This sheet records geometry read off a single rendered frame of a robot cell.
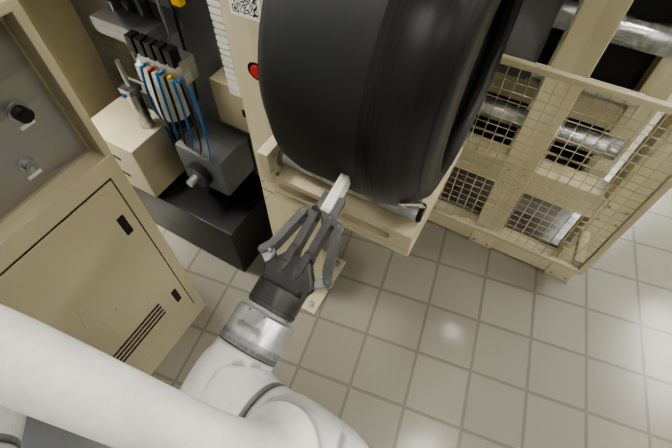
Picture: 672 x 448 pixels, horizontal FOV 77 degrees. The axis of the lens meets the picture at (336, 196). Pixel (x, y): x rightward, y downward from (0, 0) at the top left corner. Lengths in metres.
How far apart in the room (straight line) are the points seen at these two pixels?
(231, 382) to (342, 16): 0.47
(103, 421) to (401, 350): 1.40
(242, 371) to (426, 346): 1.21
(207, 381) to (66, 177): 0.65
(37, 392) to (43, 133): 0.73
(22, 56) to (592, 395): 1.91
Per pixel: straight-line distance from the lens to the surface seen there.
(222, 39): 0.99
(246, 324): 0.60
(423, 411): 1.67
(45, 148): 1.08
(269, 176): 0.98
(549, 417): 1.80
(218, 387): 0.59
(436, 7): 0.53
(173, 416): 0.41
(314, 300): 1.75
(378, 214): 0.92
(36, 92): 1.03
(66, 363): 0.40
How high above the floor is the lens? 1.62
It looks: 53 degrees down
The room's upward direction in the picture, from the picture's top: straight up
